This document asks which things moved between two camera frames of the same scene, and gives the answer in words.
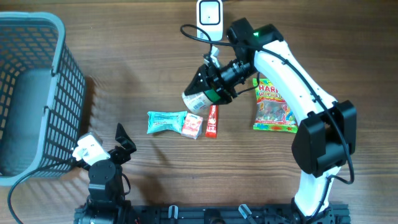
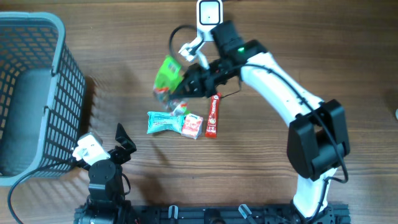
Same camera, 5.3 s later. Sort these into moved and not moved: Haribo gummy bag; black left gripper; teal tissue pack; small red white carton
Moved: Haribo gummy bag
Not moved: teal tissue pack; small red white carton; black left gripper
